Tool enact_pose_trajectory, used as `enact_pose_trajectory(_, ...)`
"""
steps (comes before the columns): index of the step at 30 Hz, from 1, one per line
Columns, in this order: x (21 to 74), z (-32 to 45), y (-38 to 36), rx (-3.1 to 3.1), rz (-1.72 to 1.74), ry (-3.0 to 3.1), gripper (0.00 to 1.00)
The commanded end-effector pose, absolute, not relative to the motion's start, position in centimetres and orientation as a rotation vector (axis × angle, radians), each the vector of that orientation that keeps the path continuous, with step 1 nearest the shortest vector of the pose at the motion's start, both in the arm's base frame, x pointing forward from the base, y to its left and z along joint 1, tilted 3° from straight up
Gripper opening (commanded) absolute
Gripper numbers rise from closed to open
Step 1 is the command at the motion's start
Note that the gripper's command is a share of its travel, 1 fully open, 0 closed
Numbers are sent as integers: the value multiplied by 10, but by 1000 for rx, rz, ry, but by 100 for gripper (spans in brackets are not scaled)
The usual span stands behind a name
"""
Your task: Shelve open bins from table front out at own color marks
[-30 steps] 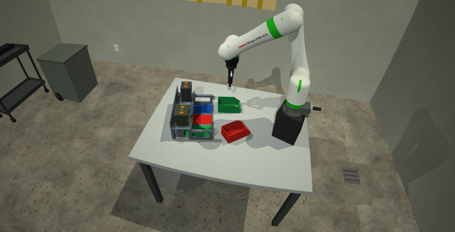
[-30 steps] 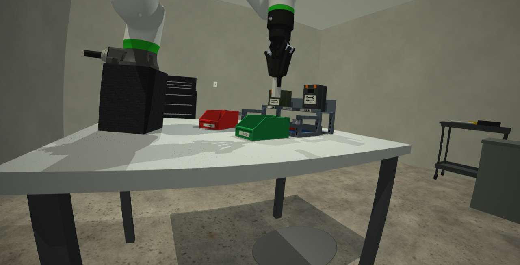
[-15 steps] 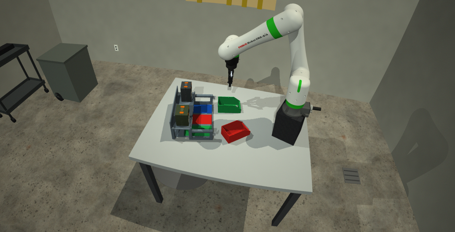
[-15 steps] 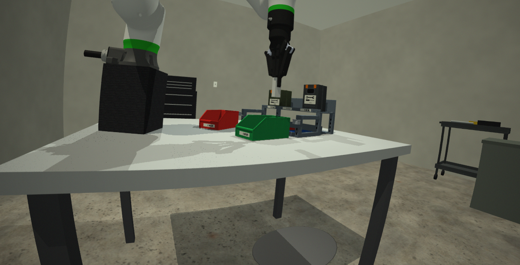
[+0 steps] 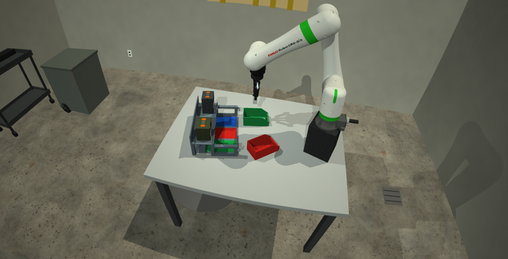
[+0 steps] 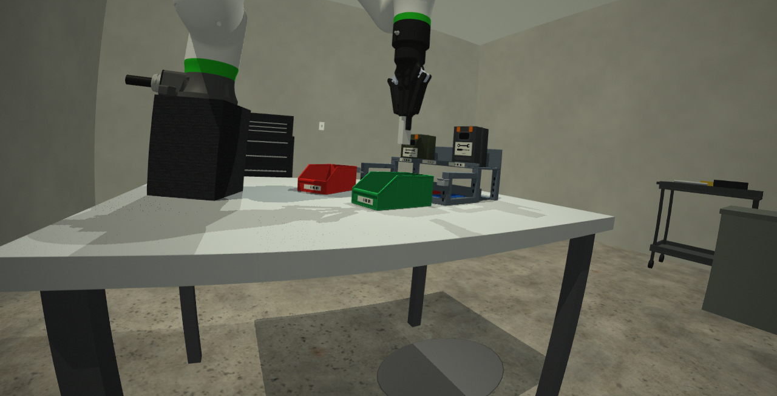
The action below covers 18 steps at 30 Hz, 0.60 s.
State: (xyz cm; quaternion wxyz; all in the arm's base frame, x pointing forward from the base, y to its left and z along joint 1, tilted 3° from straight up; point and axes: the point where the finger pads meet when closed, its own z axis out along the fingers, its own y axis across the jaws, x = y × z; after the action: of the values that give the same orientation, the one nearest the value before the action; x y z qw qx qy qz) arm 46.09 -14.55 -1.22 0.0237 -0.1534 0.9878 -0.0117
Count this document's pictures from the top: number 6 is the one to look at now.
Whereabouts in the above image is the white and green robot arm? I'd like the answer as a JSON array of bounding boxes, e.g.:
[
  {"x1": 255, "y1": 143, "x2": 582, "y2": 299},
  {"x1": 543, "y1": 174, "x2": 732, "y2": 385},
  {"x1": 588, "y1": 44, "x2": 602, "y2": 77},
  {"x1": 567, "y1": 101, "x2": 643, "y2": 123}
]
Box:
[{"x1": 125, "y1": 0, "x2": 435, "y2": 105}]

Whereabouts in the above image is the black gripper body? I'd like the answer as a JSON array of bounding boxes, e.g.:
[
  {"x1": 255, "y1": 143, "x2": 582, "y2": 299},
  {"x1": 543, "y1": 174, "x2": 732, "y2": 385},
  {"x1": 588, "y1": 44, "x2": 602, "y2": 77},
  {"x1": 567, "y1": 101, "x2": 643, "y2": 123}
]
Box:
[{"x1": 394, "y1": 44, "x2": 426, "y2": 86}]

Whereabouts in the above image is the green bin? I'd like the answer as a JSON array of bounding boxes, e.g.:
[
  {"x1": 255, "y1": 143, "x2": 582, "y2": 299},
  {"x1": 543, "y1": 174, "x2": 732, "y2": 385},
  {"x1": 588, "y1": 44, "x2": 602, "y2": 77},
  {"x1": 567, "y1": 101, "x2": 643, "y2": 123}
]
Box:
[{"x1": 353, "y1": 171, "x2": 434, "y2": 211}]

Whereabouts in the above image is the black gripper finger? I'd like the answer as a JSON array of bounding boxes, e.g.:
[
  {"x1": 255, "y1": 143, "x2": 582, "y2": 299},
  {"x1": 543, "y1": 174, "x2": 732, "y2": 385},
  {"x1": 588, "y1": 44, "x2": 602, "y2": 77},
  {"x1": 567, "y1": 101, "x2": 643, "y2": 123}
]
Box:
[
  {"x1": 400, "y1": 67, "x2": 432, "y2": 145},
  {"x1": 387, "y1": 70, "x2": 405, "y2": 144}
]

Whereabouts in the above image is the red bin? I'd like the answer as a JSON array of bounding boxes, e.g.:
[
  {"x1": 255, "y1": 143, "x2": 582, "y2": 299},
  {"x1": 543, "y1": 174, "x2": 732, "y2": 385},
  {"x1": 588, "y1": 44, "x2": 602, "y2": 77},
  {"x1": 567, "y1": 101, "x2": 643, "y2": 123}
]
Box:
[{"x1": 297, "y1": 164, "x2": 357, "y2": 195}]

